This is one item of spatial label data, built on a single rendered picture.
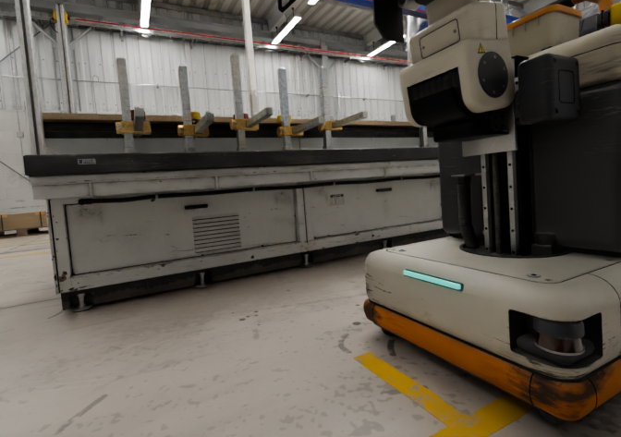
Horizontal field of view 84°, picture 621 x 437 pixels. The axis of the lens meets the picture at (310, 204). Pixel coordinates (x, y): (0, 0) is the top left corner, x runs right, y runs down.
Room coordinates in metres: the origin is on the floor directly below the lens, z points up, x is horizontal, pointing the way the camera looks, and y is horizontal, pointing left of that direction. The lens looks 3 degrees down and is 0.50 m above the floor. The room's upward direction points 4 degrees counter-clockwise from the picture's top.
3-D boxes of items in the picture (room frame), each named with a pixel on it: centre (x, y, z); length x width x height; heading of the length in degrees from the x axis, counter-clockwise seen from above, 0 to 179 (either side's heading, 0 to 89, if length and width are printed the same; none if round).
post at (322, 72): (1.98, -0.12, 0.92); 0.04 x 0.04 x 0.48; 27
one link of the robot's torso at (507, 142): (0.87, -0.46, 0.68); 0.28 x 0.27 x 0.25; 27
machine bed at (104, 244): (3.01, -0.93, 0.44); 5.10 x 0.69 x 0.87; 117
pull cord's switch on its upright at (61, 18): (2.37, 1.55, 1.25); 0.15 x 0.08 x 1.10; 117
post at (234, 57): (1.76, 0.32, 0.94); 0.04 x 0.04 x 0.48; 27
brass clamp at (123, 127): (1.54, 0.75, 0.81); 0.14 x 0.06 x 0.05; 117
